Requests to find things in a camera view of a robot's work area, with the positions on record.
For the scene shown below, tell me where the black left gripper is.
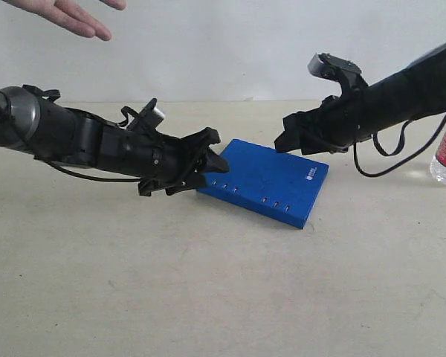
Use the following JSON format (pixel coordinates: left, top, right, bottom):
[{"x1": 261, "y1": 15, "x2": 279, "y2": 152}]
[{"x1": 138, "y1": 127, "x2": 230, "y2": 196}]

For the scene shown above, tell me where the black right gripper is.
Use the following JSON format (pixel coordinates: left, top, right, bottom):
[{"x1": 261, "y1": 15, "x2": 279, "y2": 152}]
[{"x1": 274, "y1": 95, "x2": 371, "y2": 155}]

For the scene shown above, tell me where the blue ring binder notebook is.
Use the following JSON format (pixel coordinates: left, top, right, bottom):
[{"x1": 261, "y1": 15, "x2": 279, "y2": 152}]
[{"x1": 198, "y1": 138, "x2": 329, "y2": 229}]

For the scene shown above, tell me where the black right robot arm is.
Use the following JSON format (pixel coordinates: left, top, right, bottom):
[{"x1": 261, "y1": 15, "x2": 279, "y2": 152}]
[{"x1": 274, "y1": 43, "x2": 446, "y2": 155}]

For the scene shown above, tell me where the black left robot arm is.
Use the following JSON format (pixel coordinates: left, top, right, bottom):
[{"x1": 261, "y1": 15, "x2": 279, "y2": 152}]
[{"x1": 0, "y1": 85, "x2": 230, "y2": 196}]

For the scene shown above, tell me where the person's open hand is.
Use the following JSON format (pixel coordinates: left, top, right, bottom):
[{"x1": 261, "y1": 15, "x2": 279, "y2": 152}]
[{"x1": 5, "y1": 0, "x2": 112, "y2": 42}]

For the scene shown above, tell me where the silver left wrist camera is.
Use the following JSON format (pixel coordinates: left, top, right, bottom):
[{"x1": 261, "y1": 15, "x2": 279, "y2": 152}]
[{"x1": 127, "y1": 98, "x2": 165, "y2": 132}]

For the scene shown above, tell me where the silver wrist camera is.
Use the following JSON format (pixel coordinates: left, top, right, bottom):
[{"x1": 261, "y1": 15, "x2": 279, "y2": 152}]
[
  {"x1": 127, "y1": 98, "x2": 165, "y2": 132},
  {"x1": 308, "y1": 53, "x2": 361, "y2": 81}
]

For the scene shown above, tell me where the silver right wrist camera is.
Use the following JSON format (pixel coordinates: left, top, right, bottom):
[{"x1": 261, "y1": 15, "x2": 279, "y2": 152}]
[{"x1": 308, "y1": 53, "x2": 361, "y2": 81}]

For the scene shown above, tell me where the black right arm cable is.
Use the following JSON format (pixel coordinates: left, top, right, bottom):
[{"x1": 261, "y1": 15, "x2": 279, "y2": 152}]
[{"x1": 352, "y1": 109, "x2": 446, "y2": 179}]

